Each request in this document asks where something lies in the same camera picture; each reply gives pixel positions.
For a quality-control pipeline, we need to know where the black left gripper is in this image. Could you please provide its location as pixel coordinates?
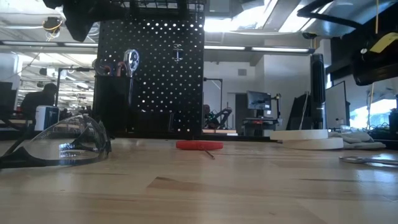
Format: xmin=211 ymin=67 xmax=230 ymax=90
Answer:
xmin=90 ymin=0 xmax=125 ymax=30

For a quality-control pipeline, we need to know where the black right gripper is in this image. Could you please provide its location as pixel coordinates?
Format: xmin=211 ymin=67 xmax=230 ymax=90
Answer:
xmin=353 ymin=43 xmax=398 ymax=86

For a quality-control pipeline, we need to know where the black-handled ratchet wrench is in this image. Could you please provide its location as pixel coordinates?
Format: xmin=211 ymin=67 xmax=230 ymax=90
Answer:
xmin=123 ymin=49 xmax=141 ymax=105

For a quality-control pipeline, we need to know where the red-handled Wiha hex driver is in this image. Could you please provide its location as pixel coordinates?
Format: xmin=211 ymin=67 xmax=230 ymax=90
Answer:
xmin=175 ymin=139 xmax=224 ymax=161

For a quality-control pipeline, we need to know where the clear safety glasses black frame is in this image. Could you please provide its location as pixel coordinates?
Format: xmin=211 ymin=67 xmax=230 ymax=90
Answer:
xmin=0 ymin=114 xmax=113 ymax=171

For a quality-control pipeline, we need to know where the white panel board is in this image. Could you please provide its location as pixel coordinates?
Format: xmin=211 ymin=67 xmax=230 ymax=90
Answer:
xmin=325 ymin=80 xmax=349 ymax=129

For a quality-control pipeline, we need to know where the silver peg hook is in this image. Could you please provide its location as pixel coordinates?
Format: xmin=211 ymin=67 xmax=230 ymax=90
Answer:
xmin=172 ymin=43 xmax=184 ymax=62

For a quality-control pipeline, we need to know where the black metal peg board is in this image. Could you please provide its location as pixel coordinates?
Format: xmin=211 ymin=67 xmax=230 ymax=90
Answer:
xmin=97 ymin=0 xmax=207 ymax=141

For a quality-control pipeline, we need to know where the grey striped work glove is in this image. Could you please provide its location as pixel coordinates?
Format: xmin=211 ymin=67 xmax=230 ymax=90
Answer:
xmin=328 ymin=130 xmax=374 ymax=144
xmin=344 ymin=140 xmax=387 ymax=151

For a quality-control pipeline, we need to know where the ceiling light strip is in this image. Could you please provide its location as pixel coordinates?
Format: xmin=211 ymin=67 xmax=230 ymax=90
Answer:
xmin=204 ymin=45 xmax=315 ymax=54
xmin=0 ymin=39 xmax=99 ymax=48

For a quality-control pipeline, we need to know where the black leaning panel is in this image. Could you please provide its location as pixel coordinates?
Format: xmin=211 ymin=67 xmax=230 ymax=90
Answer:
xmin=285 ymin=92 xmax=312 ymax=130

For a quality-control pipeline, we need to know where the silver combination wrench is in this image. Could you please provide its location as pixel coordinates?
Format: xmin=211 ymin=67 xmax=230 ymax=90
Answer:
xmin=338 ymin=155 xmax=398 ymax=167

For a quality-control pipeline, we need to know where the large black tool bin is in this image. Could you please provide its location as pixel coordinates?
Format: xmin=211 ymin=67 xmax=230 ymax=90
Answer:
xmin=92 ymin=74 xmax=141 ymax=139

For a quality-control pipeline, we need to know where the person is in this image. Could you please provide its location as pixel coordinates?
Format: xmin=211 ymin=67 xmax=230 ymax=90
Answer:
xmin=20 ymin=82 xmax=58 ymax=121

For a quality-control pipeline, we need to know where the white storage container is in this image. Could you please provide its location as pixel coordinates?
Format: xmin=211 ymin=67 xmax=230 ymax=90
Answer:
xmin=34 ymin=105 xmax=60 ymax=131

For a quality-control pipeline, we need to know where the computer monitor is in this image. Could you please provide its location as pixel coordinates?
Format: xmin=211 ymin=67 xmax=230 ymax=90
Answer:
xmin=246 ymin=90 xmax=272 ymax=111

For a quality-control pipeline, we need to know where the small black tool bin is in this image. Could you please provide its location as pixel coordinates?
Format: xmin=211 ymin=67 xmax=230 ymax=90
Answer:
xmin=136 ymin=110 xmax=178 ymax=139

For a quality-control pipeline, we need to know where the background monitor desk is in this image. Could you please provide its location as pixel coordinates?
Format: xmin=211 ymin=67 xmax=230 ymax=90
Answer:
xmin=242 ymin=116 xmax=280 ymax=135

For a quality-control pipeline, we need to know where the yellow cable tag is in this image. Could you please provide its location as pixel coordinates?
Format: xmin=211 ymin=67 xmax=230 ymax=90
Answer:
xmin=369 ymin=32 xmax=398 ymax=54

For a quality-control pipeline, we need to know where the black wire shelf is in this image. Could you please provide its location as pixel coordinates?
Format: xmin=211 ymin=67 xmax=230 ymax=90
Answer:
xmin=118 ymin=0 xmax=208 ymax=11

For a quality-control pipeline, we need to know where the hanging ceiling cable box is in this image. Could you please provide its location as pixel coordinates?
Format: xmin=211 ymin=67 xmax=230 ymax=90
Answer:
xmin=42 ymin=16 xmax=64 ymax=42

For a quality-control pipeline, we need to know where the blue-handled tool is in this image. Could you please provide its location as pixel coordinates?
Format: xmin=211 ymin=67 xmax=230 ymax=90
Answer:
xmin=92 ymin=58 xmax=114 ymax=77

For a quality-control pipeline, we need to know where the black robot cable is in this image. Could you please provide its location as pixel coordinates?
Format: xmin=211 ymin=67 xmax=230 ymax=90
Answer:
xmin=297 ymin=0 xmax=365 ymax=29

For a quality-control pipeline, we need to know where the black metal rack frame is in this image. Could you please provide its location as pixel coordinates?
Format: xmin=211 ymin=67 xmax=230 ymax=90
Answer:
xmin=54 ymin=66 xmax=98 ymax=108

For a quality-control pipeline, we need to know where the black aluminium rig frame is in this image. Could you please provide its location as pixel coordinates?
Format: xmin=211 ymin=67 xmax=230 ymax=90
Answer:
xmin=0 ymin=129 xmax=272 ymax=142

